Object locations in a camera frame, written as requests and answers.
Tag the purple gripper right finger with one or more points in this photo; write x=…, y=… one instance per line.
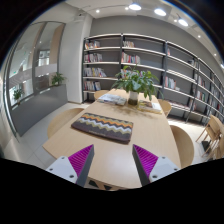
x=151, y=167

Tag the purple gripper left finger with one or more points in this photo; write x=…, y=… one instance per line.
x=74, y=168

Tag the zigzag striped towel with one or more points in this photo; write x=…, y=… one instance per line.
x=105, y=127

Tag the wooden chair right near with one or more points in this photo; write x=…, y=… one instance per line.
x=185, y=146

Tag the wooden chair left near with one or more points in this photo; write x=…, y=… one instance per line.
x=60, y=123

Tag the book stack on right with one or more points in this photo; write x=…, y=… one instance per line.
x=149, y=106

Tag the wooden chair far right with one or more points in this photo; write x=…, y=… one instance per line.
x=166, y=106

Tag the wooden folding chair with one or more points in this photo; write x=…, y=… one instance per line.
x=214, y=130

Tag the white plant pot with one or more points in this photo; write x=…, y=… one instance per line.
x=133, y=98

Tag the open magazine on left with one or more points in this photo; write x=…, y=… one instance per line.
x=113, y=99

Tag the wooden chair far left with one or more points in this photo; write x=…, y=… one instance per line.
x=99, y=93

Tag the grey bookshelf unit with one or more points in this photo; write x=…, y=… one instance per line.
x=192, y=85

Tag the green potted plant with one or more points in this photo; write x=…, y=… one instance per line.
x=131, y=79

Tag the plant on window ledge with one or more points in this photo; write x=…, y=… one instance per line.
x=57, y=79

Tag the small plant at window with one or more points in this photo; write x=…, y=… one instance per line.
x=17, y=94

